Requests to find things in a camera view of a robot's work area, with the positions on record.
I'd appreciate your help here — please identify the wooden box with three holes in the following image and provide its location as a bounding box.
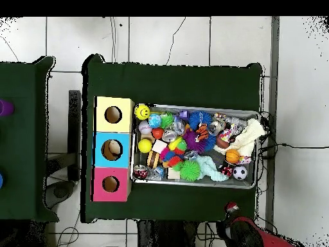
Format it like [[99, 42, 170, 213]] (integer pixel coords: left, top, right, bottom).
[[91, 96, 136, 203]]

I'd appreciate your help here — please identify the orange toy basketball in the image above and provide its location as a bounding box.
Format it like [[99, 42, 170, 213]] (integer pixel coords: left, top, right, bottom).
[[225, 149, 241, 165]]

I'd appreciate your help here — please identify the purple spiky rubber toy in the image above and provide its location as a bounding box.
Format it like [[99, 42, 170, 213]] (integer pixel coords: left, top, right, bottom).
[[182, 129, 208, 153]]

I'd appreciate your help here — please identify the toy hamburger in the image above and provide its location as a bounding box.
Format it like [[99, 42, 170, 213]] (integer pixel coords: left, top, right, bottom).
[[147, 150, 161, 169]]

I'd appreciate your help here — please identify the plain wooden cube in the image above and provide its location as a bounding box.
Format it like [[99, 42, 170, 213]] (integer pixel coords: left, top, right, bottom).
[[151, 139, 168, 154]]

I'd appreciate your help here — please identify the crushed red drink can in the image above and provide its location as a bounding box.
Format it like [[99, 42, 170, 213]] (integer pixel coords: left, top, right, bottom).
[[133, 164, 149, 180]]

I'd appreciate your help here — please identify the plain orange ball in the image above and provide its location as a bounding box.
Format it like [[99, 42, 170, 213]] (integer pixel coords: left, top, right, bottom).
[[152, 127, 165, 140]]

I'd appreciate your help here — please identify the yellow ball with seam lines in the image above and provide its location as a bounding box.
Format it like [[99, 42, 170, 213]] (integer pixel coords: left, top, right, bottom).
[[138, 138, 153, 154]]

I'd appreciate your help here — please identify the globe print ball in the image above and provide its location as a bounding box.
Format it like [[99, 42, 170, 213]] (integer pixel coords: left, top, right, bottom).
[[148, 113, 163, 129]]

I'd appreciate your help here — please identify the white toy baseball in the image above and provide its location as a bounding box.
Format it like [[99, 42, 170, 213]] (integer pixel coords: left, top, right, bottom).
[[138, 120, 153, 135]]

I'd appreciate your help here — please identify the beige rounded object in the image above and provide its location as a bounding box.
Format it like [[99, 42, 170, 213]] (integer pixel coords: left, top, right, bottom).
[[108, 140, 123, 157]]

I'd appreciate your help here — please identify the dark green tablecloth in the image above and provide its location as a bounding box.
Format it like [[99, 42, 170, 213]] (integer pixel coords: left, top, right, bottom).
[[81, 54, 263, 224], [0, 55, 60, 223]]

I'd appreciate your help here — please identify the black upright panel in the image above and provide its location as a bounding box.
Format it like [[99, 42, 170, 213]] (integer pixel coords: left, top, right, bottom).
[[67, 89, 82, 181]]

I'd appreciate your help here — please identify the purple cup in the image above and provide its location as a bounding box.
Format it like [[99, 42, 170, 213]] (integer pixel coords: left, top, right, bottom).
[[0, 99, 15, 117]]

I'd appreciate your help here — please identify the silver wire mesh bin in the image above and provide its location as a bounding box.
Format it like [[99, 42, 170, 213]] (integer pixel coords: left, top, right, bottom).
[[130, 103, 262, 190]]

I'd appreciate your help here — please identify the black power cable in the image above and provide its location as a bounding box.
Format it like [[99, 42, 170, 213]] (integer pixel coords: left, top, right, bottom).
[[258, 142, 329, 159]]

